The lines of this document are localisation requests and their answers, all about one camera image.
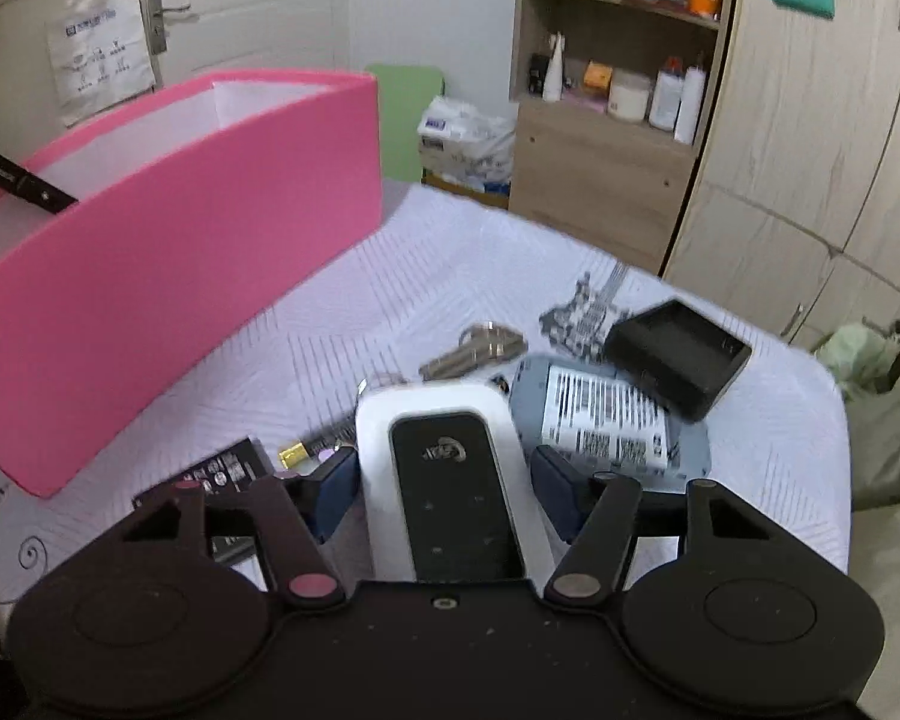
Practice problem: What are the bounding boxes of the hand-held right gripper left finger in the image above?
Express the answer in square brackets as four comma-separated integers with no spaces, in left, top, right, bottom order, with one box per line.
[122,448,359,614]

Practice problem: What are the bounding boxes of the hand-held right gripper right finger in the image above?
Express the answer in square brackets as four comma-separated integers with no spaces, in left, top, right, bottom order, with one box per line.
[530,445,770,610]

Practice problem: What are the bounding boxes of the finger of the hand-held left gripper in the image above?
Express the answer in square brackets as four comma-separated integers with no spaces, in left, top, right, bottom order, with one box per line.
[0,137,80,215]

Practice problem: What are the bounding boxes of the white and black pocket device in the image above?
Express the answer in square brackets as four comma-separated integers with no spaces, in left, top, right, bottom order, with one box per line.
[354,381,557,584]

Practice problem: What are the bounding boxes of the pink storage box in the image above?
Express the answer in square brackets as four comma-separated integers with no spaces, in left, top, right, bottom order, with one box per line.
[0,70,384,500]

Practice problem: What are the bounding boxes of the black charger cradle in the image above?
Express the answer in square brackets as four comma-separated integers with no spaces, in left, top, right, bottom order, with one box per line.
[603,298,754,423]

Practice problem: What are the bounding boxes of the yellow lipstick tube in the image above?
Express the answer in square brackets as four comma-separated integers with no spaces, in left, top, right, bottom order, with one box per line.
[278,420,358,468]

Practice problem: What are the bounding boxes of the grey packet with white label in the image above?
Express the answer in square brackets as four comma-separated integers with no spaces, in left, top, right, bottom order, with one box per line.
[508,355,714,482]

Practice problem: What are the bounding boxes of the white printed bag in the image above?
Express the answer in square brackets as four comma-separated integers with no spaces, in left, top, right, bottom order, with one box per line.
[46,0,158,129]

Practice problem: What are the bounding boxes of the silver keys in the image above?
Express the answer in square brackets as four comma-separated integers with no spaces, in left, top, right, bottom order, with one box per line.
[418,322,528,383]

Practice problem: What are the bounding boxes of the white quilted bed cover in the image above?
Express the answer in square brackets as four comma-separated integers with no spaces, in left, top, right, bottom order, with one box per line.
[0,180,853,616]

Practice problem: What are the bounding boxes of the white door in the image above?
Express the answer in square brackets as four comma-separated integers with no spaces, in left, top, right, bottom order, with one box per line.
[0,0,352,158]

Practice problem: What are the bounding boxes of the wooden shelf unit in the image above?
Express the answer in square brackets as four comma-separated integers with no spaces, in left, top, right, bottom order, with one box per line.
[508,0,744,275]

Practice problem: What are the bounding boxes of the cardboard box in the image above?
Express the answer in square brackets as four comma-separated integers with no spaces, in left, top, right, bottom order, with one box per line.
[421,168,512,210]

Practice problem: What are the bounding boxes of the pale green cloth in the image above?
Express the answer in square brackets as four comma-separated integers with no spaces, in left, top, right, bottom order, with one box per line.
[810,321,900,511]

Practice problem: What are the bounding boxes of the tissue pack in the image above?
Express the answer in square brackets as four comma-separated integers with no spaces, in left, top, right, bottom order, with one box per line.
[417,95,518,193]

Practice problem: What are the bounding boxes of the green folding board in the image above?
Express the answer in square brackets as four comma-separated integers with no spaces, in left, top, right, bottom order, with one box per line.
[363,63,446,185]

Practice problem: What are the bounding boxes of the white round jar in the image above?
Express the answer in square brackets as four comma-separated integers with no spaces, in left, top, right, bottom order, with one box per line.
[607,68,653,124]

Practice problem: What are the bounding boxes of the white bottle with blue label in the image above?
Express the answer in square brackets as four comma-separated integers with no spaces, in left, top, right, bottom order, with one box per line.
[648,55,684,131]

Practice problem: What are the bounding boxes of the slim white bottle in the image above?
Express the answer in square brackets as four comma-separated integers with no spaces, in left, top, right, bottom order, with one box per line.
[674,52,707,146]

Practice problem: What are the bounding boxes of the white spray bottle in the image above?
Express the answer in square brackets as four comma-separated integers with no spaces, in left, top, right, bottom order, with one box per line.
[541,33,566,101]

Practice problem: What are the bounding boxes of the wooden wardrobe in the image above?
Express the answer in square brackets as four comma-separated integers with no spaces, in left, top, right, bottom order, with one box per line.
[659,0,900,350]

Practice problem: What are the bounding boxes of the metal door handle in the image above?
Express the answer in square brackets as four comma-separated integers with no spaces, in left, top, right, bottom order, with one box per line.
[143,0,193,56]

